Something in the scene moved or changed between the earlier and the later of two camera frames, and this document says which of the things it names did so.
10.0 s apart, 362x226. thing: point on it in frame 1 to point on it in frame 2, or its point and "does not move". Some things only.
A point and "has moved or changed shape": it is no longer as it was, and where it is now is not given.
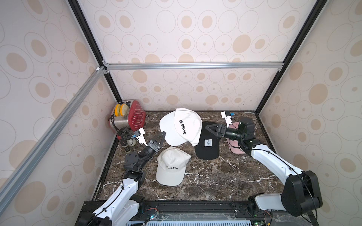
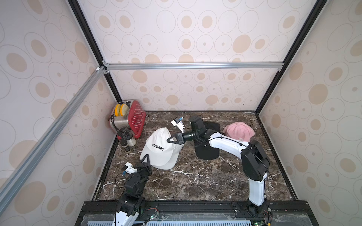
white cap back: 181,126 to 163,154
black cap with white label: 209,148 does not move
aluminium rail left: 7,189 does not move
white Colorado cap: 171,162 has moved or changed shape
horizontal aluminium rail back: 113,66 does not move
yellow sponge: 122,109 does not move
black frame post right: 318,7 does not move
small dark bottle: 124,143 does not move
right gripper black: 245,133 to 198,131
